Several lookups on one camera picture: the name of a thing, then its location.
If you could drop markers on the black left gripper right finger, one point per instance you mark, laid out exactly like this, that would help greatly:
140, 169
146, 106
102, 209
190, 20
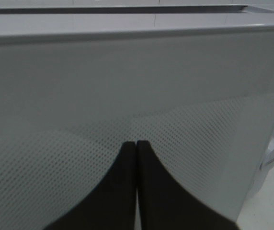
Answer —
165, 205

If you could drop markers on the white microwave oven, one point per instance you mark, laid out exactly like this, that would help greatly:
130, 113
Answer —
127, 21

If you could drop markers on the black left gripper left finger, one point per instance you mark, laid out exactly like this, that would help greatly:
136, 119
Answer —
111, 205

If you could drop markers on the lower white microwave knob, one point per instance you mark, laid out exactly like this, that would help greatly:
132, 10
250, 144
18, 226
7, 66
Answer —
268, 162

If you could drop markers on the white microwave door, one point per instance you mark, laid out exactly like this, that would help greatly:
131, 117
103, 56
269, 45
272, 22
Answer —
105, 123

